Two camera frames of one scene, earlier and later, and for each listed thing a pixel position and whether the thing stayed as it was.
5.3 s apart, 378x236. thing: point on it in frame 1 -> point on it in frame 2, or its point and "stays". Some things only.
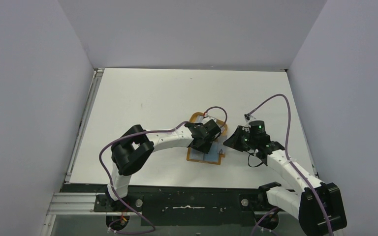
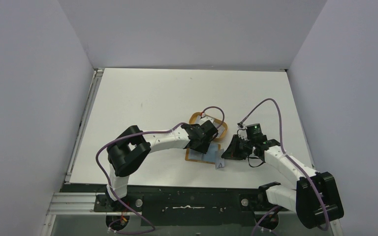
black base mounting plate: [190, 205] stays
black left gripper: [204, 148] stays
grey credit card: [219, 145] -> [219, 162]
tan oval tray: [198, 116] stays
